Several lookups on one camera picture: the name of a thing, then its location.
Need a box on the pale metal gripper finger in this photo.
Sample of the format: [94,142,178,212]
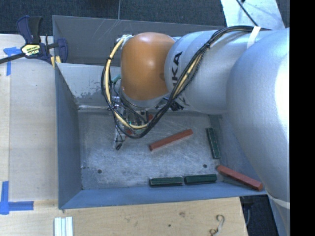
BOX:
[113,128,126,150]

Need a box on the red-brown flat block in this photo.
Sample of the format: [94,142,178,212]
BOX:
[216,165,264,192]
[148,128,194,152]

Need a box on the grey metal bin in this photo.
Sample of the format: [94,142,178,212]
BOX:
[52,15,268,210]

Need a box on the dark green flat block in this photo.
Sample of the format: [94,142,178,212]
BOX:
[184,173,218,185]
[205,127,221,160]
[149,176,184,187]

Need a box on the pale wood board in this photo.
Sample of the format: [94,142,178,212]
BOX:
[8,58,60,202]

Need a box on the black cylinder on white bracket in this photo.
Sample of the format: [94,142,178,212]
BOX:
[169,101,185,112]

